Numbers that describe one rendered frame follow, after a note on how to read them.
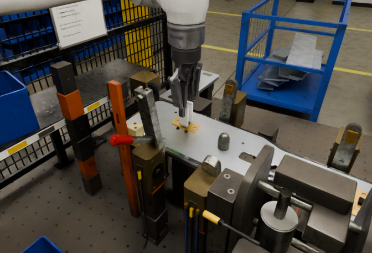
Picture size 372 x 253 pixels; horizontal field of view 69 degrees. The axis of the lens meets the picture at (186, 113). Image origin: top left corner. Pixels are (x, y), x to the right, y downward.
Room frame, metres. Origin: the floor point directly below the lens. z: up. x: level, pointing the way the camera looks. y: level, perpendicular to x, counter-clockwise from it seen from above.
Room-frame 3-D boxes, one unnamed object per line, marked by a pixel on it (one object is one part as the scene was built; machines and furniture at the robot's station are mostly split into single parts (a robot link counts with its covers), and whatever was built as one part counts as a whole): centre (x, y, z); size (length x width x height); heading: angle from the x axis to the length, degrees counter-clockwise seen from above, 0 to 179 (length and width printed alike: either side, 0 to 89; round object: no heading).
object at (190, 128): (0.65, 0.00, 1.03); 0.08 x 0.04 x 0.01; 56
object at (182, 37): (0.65, 0.00, 1.30); 0.09 x 0.09 x 0.06
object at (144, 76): (0.92, 0.15, 0.88); 0.08 x 0.08 x 0.36; 56
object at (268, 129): (0.70, -0.27, 0.84); 0.10 x 0.05 x 0.29; 146
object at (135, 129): (0.60, 0.14, 0.88); 0.04 x 0.04 x 0.37; 56
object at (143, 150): (0.51, 0.10, 0.87); 0.10 x 0.07 x 0.35; 146
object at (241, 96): (0.80, -0.17, 0.87); 0.12 x 0.07 x 0.35; 146
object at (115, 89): (0.58, 0.17, 0.95); 0.03 x 0.01 x 0.50; 56
